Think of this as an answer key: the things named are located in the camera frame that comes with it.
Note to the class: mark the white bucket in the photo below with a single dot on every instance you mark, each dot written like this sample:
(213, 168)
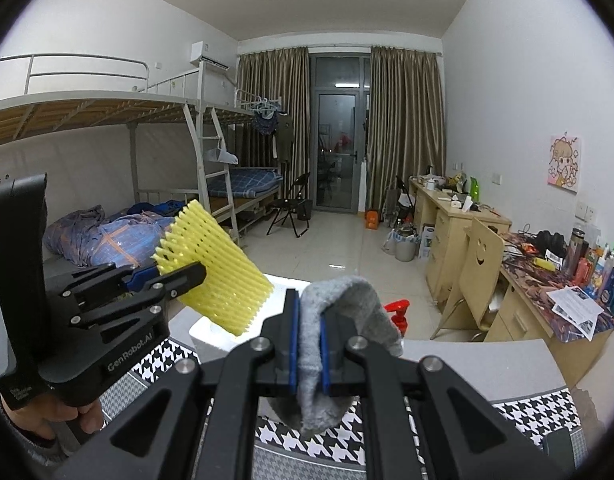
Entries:
(407, 250)

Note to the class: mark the black white houndstooth mat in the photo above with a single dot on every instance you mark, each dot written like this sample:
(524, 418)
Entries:
(532, 415)

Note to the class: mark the person's left forearm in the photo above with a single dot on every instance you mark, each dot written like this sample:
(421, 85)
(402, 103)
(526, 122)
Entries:
(37, 452)

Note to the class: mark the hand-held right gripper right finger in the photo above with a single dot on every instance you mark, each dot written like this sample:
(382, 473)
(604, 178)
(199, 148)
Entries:
(324, 355)

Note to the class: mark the blue hanging garment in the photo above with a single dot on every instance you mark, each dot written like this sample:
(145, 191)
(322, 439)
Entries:
(264, 122)

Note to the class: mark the black folding chair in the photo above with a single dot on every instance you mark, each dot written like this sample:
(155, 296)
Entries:
(287, 205)

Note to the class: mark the grey sock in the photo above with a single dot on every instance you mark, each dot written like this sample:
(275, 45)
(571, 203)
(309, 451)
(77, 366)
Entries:
(357, 295)

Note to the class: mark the white air conditioner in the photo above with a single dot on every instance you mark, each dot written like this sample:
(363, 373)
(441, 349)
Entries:
(204, 51)

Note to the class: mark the white wall switch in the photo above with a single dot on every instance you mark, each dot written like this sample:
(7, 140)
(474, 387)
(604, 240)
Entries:
(584, 211)

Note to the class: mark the dark thermos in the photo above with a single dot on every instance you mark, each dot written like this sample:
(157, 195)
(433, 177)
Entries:
(572, 255)

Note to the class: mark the white printed paper sheet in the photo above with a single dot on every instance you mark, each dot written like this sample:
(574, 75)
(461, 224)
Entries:
(577, 307)

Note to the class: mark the white bottle with red pump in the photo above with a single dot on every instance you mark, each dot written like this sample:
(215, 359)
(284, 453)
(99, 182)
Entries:
(398, 310)

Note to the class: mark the blue plaid quilt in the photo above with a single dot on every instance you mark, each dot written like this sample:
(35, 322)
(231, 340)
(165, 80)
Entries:
(117, 242)

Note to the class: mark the printed desk mat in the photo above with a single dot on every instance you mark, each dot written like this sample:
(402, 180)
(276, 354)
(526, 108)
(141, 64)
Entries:
(537, 280)

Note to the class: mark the glass balcony door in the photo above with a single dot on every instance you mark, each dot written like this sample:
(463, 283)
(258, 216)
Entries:
(337, 125)

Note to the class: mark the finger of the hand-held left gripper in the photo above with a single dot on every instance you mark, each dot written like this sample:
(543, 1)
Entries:
(182, 280)
(139, 280)

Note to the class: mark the wooden chair with smiley cutout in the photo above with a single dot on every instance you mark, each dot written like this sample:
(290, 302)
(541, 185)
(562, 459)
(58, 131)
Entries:
(479, 260)

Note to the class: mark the orange bag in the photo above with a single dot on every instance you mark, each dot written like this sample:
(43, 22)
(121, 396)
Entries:
(372, 220)

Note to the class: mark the blue white carton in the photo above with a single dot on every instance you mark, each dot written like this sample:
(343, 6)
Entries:
(431, 241)

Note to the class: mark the white bag on ladder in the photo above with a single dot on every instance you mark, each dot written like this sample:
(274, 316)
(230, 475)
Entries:
(222, 155)

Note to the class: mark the blue plaid bedsheet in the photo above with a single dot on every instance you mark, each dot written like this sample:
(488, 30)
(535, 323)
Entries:
(247, 180)

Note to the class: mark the brown curtain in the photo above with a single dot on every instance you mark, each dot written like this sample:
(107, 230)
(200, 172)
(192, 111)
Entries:
(292, 90)
(407, 120)

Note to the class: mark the cluster of toiletry bottles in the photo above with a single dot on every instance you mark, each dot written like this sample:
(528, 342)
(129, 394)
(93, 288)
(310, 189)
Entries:
(609, 280)

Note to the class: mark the black object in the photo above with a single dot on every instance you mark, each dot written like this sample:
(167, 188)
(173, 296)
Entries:
(562, 452)

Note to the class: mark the dark hanging coat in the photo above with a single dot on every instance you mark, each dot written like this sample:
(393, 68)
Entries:
(284, 135)

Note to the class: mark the white foam box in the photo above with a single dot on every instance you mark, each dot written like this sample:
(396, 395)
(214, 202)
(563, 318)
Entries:
(212, 340)

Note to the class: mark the green bottle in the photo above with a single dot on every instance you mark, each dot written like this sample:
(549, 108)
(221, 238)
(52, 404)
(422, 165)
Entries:
(474, 189)

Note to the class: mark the person's left hand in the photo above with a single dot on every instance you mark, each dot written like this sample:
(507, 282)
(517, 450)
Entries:
(47, 417)

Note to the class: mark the light wooden desk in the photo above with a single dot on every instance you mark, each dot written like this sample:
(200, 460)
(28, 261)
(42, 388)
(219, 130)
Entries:
(449, 230)

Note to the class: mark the white metal bunk bed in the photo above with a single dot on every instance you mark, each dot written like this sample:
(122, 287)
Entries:
(227, 112)
(87, 105)

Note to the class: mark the cartoon wall poster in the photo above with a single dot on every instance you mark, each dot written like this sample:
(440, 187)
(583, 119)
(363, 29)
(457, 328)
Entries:
(564, 162)

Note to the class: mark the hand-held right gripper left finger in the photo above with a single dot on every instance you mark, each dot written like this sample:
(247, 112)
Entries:
(294, 340)

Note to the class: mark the yellow foam fruit net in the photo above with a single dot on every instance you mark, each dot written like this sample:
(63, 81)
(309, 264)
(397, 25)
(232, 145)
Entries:
(217, 265)

